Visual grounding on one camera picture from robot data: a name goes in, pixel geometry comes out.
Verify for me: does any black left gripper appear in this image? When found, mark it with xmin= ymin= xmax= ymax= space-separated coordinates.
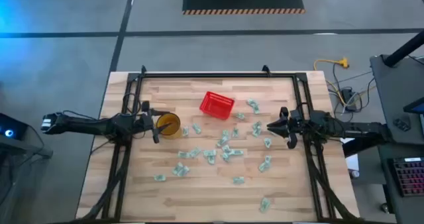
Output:
xmin=132 ymin=100 xmax=174 ymax=144

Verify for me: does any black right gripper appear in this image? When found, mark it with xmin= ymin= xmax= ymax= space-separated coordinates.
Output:
xmin=266 ymin=106 xmax=314 ymax=150

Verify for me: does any yellow mug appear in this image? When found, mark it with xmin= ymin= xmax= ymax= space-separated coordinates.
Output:
xmin=155 ymin=112 xmax=183 ymax=140

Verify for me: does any red plastic basket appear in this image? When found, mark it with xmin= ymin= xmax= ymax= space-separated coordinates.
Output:
xmin=199 ymin=91 xmax=236 ymax=121

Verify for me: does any black power adapter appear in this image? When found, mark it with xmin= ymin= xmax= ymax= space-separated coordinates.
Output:
xmin=341 ymin=87 xmax=358 ymax=111

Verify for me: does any dark grey desk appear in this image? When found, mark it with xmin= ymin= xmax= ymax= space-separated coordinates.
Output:
xmin=370 ymin=54 xmax=424 ymax=224

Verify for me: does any black computer mouse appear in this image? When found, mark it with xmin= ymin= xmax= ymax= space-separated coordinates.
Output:
xmin=393 ymin=116 xmax=412 ymax=133

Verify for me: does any blue-lit monitor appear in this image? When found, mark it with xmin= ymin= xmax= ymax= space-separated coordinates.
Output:
xmin=403 ymin=97 xmax=424 ymax=115

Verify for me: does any red backlit keyboard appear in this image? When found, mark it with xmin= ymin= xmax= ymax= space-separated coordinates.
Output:
xmin=392 ymin=156 xmax=424 ymax=197

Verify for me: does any black pole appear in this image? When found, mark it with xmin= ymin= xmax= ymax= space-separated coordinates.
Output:
xmin=383 ymin=29 xmax=424 ymax=68

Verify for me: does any black computer with blue light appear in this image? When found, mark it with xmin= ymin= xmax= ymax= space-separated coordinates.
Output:
xmin=0 ymin=112 xmax=29 ymax=142

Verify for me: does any black metal table frame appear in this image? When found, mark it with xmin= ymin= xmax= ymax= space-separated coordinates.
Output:
xmin=81 ymin=64 xmax=365 ymax=224

